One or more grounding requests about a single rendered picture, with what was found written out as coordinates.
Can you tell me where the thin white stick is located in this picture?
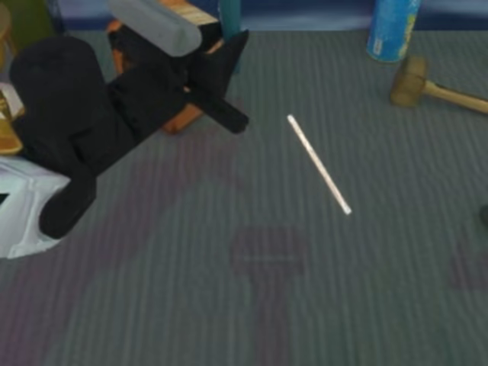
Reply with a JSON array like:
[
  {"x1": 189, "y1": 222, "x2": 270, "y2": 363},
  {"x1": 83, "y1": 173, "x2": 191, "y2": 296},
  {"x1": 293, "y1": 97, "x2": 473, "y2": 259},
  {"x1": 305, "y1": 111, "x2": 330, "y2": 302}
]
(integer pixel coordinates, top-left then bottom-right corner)
[{"x1": 286, "y1": 114, "x2": 353, "y2": 218}]

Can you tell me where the blue cylindrical can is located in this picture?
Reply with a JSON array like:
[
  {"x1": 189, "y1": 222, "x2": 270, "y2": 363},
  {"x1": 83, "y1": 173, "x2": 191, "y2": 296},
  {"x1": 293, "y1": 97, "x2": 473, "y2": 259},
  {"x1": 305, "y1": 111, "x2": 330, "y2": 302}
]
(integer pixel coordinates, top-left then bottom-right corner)
[{"x1": 365, "y1": 0, "x2": 422, "y2": 64}]

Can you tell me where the teal vertical post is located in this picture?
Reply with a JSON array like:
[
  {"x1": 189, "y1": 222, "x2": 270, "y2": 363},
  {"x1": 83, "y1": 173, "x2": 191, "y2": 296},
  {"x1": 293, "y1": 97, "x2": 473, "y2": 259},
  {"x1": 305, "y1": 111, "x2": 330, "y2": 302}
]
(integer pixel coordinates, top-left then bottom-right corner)
[{"x1": 222, "y1": 0, "x2": 242, "y2": 74}]

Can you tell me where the light wooden stand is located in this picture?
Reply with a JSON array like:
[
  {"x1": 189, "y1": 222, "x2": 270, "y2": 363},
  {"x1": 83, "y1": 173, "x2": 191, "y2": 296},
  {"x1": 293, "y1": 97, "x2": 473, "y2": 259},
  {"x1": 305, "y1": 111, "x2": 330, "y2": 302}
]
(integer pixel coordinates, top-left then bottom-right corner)
[{"x1": 0, "y1": 3, "x2": 24, "y2": 156}]

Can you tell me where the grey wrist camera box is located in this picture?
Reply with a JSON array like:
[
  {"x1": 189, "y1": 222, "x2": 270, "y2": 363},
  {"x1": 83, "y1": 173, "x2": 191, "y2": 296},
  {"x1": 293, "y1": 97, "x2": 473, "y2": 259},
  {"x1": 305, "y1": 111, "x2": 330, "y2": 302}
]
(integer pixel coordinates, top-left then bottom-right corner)
[{"x1": 108, "y1": 0, "x2": 202, "y2": 57}]

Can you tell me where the orange wooden box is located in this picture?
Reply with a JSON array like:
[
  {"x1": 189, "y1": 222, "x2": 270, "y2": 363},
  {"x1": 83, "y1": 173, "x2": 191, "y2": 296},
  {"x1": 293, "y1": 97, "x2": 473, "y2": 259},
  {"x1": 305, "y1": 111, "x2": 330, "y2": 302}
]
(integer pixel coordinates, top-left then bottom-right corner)
[{"x1": 106, "y1": 0, "x2": 224, "y2": 135}]

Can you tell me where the wooden mallet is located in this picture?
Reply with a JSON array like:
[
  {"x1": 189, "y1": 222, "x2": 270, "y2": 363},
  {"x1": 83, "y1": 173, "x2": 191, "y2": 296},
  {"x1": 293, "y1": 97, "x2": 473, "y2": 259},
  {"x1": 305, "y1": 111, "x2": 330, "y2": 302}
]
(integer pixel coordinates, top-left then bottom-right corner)
[{"x1": 389, "y1": 54, "x2": 488, "y2": 116}]

